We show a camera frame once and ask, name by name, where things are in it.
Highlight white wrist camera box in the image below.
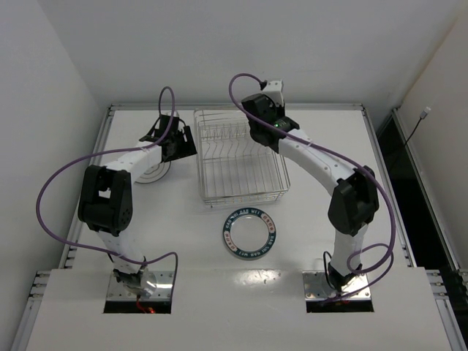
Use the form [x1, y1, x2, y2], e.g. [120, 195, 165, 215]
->
[260, 80, 284, 107]

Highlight metal base plate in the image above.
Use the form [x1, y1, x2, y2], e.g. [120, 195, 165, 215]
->
[106, 271, 174, 302]
[302, 271, 371, 302]

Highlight white plate teal rings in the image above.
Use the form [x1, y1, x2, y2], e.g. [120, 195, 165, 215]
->
[135, 159, 172, 185]

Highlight black cable with white plug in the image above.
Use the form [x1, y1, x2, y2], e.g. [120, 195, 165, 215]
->
[404, 106, 431, 146]

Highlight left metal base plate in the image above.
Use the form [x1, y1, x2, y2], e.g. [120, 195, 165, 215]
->
[106, 271, 174, 302]

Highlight dark teal rimmed plate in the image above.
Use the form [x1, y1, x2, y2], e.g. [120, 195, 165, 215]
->
[222, 207, 277, 260]

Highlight metal wire dish rack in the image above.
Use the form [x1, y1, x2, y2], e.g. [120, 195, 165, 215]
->
[194, 108, 290, 208]

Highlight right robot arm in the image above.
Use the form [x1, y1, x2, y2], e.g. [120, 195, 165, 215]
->
[241, 94, 379, 292]

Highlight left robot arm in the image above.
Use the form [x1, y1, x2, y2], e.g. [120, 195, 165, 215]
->
[78, 114, 197, 298]

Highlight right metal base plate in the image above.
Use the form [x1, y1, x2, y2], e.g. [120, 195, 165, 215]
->
[302, 271, 371, 302]

